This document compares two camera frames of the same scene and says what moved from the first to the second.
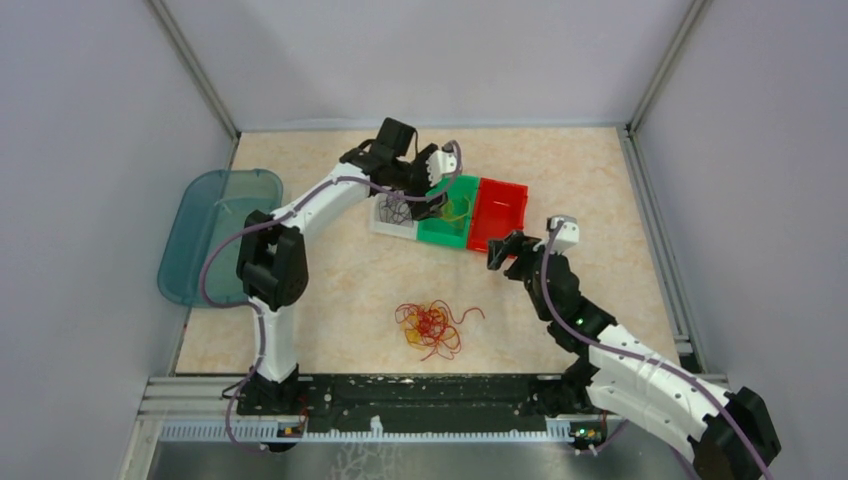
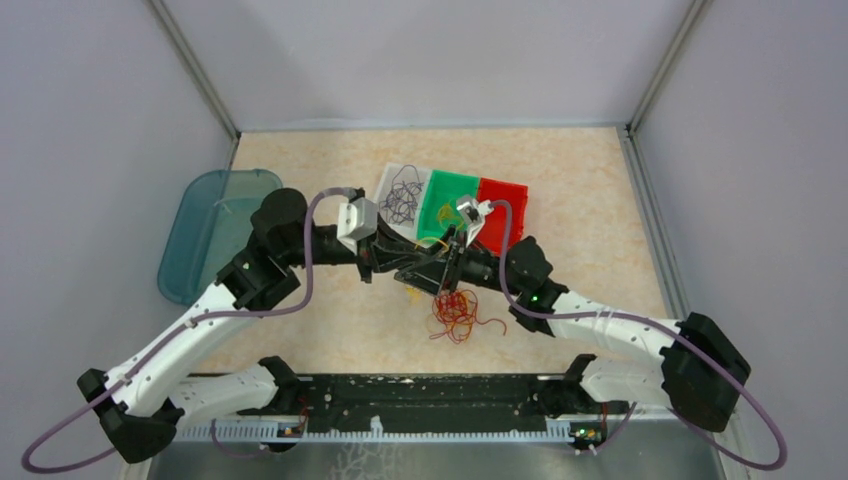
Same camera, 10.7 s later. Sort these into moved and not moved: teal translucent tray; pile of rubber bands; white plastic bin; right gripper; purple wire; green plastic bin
Moved: pile of rubber bands; right gripper
Not moved: white plastic bin; purple wire; green plastic bin; teal translucent tray
